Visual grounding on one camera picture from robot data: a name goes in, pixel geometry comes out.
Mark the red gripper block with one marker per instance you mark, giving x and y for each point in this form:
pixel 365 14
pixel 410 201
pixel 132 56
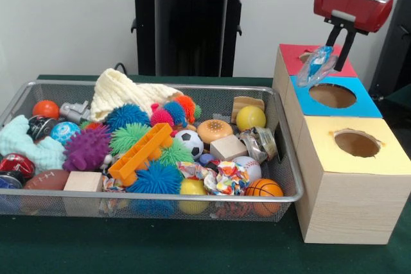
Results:
pixel 352 6

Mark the crushed clear plastic bottle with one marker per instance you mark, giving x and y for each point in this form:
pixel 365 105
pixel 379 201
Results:
pixel 316 65

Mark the orange toy brick round studs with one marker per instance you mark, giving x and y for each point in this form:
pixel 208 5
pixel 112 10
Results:
pixel 140 154

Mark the wooden box three holes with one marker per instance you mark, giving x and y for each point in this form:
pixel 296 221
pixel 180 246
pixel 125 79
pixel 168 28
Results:
pixel 347 197

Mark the clear shallow mesh bin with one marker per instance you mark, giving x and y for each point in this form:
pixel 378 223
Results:
pixel 83 210

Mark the yellow green ball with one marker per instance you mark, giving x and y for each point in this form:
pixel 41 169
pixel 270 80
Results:
pixel 250 118

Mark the small orange basketball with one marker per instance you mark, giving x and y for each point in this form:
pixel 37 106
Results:
pixel 263 188

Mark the small black white soccer ball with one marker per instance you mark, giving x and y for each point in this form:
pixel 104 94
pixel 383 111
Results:
pixel 189 144

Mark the green spiky ball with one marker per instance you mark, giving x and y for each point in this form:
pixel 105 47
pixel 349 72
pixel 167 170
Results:
pixel 128 137
pixel 174 153

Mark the cream knitted cloth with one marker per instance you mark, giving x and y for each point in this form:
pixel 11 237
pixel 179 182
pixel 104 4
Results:
pixel 125 91

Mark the blue spiky ball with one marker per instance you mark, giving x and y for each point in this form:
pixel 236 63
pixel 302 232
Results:
pixel 155 178

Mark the dark green table cloth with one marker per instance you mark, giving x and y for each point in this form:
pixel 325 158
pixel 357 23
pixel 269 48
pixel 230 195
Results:
pixel 192 248

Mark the purple spiky ball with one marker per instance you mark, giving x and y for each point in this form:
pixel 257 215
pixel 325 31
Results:
pixel 87 148

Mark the red orange ball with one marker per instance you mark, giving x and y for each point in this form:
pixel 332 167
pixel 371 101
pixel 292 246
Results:
pixel 45 109

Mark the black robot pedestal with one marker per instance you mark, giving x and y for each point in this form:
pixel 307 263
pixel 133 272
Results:
pixel 180 36

